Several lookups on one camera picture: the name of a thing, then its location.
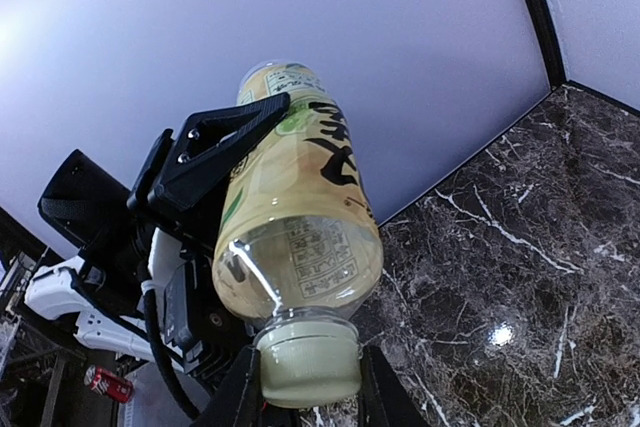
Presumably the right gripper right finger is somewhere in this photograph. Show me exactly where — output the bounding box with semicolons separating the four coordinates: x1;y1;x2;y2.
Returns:
357;346;429;427

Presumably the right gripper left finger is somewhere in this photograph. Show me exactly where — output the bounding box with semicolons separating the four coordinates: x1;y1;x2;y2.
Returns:
199;346;260;427

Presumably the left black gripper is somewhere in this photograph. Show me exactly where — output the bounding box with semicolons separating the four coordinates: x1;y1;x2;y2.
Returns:
126;93;291;257

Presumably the cream white bottle cap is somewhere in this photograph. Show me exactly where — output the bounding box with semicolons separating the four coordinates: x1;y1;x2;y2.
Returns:
254;317;362;409

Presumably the yellow tea bottle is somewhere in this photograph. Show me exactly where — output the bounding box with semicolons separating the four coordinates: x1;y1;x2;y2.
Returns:
212;60;383;340

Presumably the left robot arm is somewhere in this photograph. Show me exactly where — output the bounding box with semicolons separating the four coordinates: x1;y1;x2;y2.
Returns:
25;93;299;426

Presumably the red soda can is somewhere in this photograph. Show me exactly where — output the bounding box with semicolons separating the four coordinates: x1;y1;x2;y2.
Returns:
84;365;134;404

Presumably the right black frame post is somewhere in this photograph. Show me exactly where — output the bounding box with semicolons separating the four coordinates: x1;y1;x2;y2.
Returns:
524;0;567;90

